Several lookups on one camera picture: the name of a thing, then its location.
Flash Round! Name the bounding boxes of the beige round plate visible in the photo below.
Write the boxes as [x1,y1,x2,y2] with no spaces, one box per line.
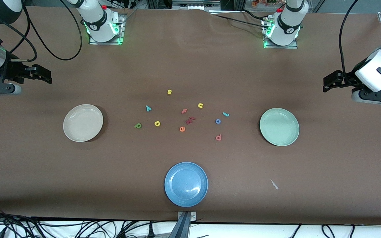
[63,104,104,142]

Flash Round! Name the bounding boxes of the green round plate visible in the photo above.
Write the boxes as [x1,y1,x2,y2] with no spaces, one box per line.
[259,108,300,147]

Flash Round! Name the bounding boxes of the orange dried flowers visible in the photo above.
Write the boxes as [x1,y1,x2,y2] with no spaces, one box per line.
[252,0,277,8]

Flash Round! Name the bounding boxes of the brown table cover sheet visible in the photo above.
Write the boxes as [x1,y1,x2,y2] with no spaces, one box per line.
[0,6,381,226]

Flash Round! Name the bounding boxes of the white labelled box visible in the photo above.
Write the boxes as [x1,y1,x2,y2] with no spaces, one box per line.
[172,1,221,10]

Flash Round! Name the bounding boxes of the blue round plate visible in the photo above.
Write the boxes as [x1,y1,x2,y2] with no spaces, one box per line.
[164,162,209,208]

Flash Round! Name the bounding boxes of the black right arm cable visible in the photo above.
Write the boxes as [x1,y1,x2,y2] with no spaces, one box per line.
[0,0,83,62]

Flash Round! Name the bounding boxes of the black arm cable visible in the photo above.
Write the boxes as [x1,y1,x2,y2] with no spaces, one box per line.
[338,0,360,78]
[0,0,83,62]

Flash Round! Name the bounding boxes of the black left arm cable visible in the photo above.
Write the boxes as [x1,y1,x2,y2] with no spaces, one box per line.
[338,0,360,78]

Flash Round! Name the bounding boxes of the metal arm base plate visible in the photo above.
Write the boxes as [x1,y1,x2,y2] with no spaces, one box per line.
[263,17,299,50]
[89,14,125,45]

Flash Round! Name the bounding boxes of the black base power cable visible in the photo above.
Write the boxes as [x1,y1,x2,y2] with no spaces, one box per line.
[240,9,265,20]
[210,13,267,29]

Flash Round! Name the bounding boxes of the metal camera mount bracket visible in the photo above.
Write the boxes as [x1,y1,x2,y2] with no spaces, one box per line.
[169,211,197,238]

